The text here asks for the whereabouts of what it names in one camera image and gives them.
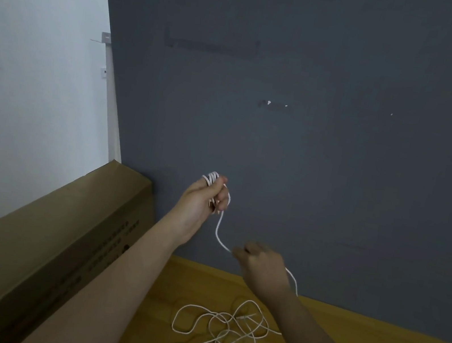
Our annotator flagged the person's left hand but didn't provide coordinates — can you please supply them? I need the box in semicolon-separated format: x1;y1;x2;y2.
154;167;235;255

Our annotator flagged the person's right hand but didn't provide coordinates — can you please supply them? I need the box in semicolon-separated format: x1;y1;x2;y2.
224;238;302;311

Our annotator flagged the tangle of white cables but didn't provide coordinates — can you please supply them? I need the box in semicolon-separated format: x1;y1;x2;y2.
149;282;313;343

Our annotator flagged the single white cable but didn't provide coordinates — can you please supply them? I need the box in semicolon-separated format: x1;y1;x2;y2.
183;167;318;297

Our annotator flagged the plain brown cardboard box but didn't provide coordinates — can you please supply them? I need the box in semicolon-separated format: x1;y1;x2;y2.
0;141;166;343

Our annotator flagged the person's left forearm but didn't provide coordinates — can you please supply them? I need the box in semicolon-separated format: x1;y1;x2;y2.
18;203;185;343

